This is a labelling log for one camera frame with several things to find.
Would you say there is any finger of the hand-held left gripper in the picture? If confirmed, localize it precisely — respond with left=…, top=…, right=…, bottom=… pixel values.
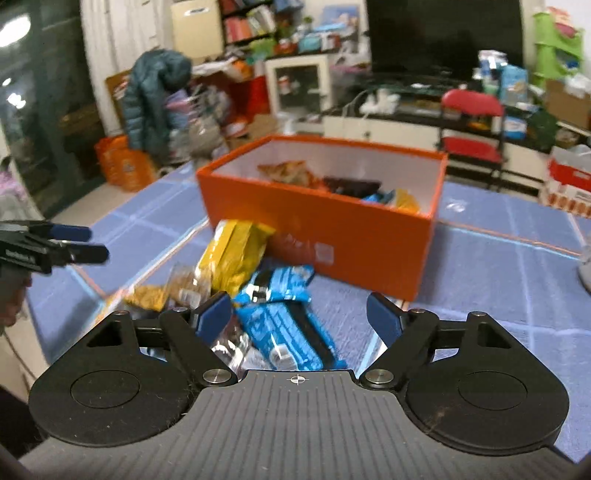
left=46, top=242, right=110, bottom=267
left=0, top=220, right=92, bottom=243

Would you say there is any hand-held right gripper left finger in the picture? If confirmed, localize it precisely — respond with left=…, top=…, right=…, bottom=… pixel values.
left=85, top=292, right=238, bottom=387

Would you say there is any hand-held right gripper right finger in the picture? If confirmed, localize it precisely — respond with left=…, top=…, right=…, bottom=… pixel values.
left=359, top=292, right=513, bottom=387

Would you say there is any silver foil snack packet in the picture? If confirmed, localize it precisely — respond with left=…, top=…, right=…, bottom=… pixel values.
left=210, top=318, right=273, bottom=371

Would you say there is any clear brown snack packet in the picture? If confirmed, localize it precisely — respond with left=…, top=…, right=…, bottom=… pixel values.
left=124, top=262, right=214, bottom=311

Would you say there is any yellow gold snack packet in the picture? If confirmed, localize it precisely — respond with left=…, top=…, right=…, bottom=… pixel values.
left=198, top=220, right=276, bottom=297

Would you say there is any blue cookie packet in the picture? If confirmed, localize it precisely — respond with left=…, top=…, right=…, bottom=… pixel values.
left=235, top=299, right=348, bottom=371
left=235, top=266, right=316, bottom=305

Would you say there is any orange cardboard box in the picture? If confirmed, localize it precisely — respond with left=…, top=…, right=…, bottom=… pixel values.
left=196, top=134, right=450, bottom=302

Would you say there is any yellow clear snack packet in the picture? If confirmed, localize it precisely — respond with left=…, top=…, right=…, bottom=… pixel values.
left=392, top=188, right=421, bottom=214

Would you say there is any orange printed foil packet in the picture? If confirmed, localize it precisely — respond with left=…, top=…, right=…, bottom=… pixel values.
left=257, top=160, right=324, bottom=189

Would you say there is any orange printed bag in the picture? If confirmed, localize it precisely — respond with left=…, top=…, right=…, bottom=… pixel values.
left=94, top=136, right=158, bottom=193

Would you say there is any blue plaid tablecloth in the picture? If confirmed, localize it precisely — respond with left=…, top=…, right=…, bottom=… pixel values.
left=25, top=161, right=591, bottom=462

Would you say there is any dark glass door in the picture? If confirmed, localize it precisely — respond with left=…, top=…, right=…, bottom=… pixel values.
left=0, top=0, right=108, bottom=219

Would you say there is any teal puffer jacket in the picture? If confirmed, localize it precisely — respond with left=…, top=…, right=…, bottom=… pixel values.
left=122, top=48, right=193, bottom=154

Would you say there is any metal laundry cart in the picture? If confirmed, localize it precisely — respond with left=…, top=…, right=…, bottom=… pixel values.
left=170, top=87, right=232, bottom=158

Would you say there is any white television stand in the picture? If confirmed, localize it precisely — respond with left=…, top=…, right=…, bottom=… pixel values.
left=322, top=78, right=552, bottom=155

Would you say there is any red folding chair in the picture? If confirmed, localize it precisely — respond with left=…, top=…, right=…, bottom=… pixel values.
left=438, top=89, right=507, bottom=191

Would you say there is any white mug with black print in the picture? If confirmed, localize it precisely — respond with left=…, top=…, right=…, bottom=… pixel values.
left=577, top=244, right=591, bottom=292

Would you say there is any white power strip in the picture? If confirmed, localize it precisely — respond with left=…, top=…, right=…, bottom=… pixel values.
left=359, top=89, right=399, bottom=115

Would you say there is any red white carton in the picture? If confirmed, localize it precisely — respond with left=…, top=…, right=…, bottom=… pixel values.
left=539, top=147, right=591, bottom=212

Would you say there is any white glass door cabinet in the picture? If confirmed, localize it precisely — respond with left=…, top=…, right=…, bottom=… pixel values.
left=265, top=55, right=331, bottom=123

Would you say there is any blue white box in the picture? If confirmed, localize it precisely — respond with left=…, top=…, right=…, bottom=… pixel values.
left=500, top=65, right=528, bottom=106

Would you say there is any dark bookshelf with books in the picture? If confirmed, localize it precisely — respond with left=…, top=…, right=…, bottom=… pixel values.
left=219, top=0, right=279, bottom=45

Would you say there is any open cardboard box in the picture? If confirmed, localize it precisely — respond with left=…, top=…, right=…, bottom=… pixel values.
left=544, top=78, right=591, bottom=131

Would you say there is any black television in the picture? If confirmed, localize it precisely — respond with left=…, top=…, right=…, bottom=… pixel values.
left=365, top=0, right=525, bottom=83

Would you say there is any blue picture print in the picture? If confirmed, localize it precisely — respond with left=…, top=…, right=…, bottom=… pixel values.
left=320, top=4, right=362, bottom=34

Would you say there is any green plastic drawer unit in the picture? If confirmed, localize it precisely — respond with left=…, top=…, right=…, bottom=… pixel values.
left=530, top=11, right=585, bottom=93

